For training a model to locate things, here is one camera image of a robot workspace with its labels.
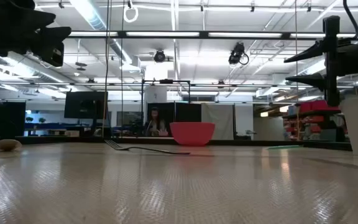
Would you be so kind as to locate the red plastic bowl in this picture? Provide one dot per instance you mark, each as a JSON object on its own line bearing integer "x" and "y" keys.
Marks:
{"x": 192, "y": 133}

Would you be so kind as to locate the black cabinet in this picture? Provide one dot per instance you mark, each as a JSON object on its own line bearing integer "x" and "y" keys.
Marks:
{"x": 8, "y": 119}

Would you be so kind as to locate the metal fork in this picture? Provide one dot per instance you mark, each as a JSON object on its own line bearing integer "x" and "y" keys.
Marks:
{"x": 154, "y": 150}

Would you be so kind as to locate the beige rounded wooden object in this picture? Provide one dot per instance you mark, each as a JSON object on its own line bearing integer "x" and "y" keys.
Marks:
{"x": 8, "y": 145}

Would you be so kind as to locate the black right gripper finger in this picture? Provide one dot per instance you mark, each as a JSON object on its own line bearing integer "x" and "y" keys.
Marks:
{"x": 309, "y": 80}
{"x": 306, "y": 53}

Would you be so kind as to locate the black partition panel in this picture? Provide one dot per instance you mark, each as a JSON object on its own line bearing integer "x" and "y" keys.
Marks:
{"x": 185, "y": 112}

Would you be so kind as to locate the flat green object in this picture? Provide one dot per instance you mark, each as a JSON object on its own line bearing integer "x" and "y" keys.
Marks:
{"x": 283, "y": 147}

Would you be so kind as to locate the black overhead camera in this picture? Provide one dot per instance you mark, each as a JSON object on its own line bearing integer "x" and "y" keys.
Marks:
{"x": 159, "y": 56}

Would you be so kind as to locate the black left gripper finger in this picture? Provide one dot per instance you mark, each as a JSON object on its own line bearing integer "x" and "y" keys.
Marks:
{"x": 42, "y": 19}
{"x": 53, "y": 37}

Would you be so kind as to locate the white curtain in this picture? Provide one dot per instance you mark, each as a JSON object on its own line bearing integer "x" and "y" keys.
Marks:
{"x": 219, "y": 122}

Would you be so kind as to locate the person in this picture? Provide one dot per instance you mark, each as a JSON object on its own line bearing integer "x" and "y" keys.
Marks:
{"x": 156, "y": 124}

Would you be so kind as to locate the shelf with red bins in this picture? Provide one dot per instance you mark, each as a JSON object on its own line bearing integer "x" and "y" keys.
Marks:
{"x": 315, "y": 119}

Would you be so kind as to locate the black monitor screen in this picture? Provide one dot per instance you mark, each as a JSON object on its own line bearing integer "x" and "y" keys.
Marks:
{"x": 84, "y": 105}

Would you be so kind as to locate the black background stand frame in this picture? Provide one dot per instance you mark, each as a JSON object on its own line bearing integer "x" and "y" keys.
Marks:
{"x": 166, "y": 81}

